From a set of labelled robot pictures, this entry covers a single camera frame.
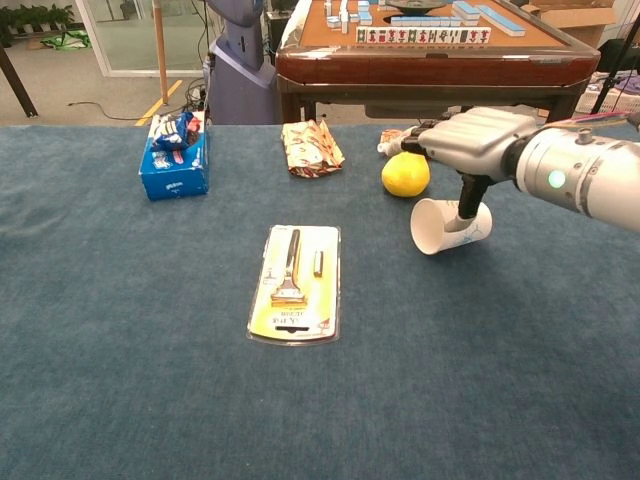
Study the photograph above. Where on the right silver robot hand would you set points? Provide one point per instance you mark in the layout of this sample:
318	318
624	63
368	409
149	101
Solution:
475	135

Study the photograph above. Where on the white floral paper cup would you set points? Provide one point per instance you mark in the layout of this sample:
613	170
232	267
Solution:
430	227

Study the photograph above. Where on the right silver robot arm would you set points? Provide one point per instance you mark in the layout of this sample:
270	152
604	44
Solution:
595	175

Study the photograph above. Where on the yellow pear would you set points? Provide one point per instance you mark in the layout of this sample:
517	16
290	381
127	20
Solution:
405	177

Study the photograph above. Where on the orange spouted drink pouch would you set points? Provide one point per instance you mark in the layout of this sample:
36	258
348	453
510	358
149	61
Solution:
391	137

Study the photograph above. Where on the brown wooden mahjong table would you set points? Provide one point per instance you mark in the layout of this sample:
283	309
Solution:
425	67

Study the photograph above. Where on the face-up mahjong tile row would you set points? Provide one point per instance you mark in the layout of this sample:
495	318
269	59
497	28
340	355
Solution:
425	35

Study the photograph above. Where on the low blue mahjong tile row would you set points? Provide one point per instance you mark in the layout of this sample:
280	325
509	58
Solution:
425	21

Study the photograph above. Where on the black tripod stand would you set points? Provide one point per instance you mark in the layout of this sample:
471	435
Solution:
607	80

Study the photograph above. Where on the cardboard box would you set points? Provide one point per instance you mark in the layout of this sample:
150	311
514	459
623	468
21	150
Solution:
575	17

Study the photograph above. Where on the beige red snack packet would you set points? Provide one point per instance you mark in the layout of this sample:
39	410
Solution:
310	150

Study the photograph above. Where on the stacked blue mahjong tile cluster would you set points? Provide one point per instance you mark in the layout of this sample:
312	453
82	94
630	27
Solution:
345	15

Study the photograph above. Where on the razor blister pack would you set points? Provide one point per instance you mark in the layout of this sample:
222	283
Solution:
295	305

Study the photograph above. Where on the blue cookie packet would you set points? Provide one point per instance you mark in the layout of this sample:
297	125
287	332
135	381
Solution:
172	130

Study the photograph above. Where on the blue cookie box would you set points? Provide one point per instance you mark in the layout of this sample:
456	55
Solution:
175	182

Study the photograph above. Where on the wooden pole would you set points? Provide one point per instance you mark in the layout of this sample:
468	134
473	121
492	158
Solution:
161	55

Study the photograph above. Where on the blue felt table cover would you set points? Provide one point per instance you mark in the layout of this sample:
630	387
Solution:
150	325

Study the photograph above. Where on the green bag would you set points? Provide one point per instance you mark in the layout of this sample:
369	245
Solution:
67	40

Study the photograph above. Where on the green potted plants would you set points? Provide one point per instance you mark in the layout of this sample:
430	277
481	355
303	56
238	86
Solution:
35	17

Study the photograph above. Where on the black table leg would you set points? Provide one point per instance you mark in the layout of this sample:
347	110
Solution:
17	80

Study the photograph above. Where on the long blue mahjong tile wall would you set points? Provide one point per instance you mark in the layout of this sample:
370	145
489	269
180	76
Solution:
502	21

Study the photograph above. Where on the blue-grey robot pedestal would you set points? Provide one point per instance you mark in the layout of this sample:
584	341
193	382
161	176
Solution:
240	65

